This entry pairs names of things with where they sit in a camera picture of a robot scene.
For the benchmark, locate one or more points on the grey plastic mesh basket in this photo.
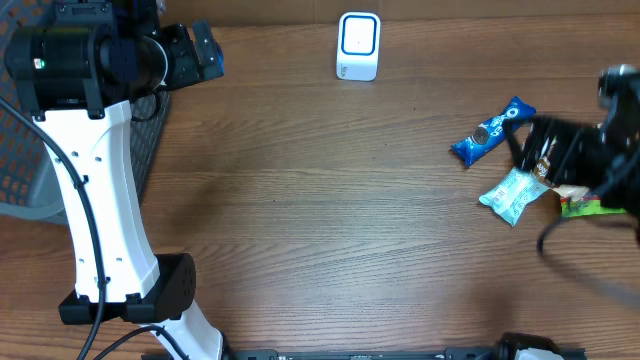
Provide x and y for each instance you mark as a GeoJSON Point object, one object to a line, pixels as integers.
{"type": "Point", "coordinates": [29, 186]}

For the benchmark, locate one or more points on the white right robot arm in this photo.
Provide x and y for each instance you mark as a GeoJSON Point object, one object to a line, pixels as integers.
{"type": "Point", "coordinates": [618, 91]}

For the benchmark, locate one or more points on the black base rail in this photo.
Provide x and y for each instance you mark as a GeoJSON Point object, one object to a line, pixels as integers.
{"type": "Point", "coordinates": [510, 346]}

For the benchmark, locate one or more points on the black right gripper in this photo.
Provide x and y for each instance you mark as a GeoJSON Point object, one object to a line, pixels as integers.
{"type": "Point", "coordinates": [572, 137]}

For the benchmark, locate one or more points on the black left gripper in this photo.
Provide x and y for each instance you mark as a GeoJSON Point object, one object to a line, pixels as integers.
{"type": "Point", "coordinates": [191, 69]}

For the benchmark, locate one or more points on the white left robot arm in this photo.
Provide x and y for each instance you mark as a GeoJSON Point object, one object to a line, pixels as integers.
{"type": "Point", "coordinates": [76, 81]}

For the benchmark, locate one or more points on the blue snack packet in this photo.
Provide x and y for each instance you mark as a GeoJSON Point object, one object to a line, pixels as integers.
{"type": "Point", "coordinates": [489, 134]}

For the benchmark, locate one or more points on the green clear snack bag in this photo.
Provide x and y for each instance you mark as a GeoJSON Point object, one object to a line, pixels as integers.
{"type": "Point", "coordinates": [586, 206]}

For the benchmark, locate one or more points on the beige paper snack bag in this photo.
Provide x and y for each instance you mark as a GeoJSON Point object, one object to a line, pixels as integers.
{"type": "Point", "coordinates": [542, 157]}

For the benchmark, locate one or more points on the white barcode scanner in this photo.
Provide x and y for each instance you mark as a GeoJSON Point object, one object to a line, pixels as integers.
{"type": "Point", "coordinates": [357, 53]}

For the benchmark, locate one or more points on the light teal snack packet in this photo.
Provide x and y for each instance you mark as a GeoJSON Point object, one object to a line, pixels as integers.
{"type": "Point", "coordinates": [510, 197]}

